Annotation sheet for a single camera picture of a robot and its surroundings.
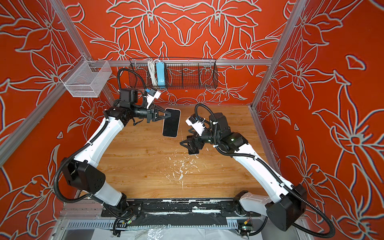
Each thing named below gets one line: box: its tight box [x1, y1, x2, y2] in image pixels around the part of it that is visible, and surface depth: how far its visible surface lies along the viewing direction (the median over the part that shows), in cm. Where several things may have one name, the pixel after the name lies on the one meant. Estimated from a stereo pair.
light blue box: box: [155, 62, 166, 89], surface depth 92 cm
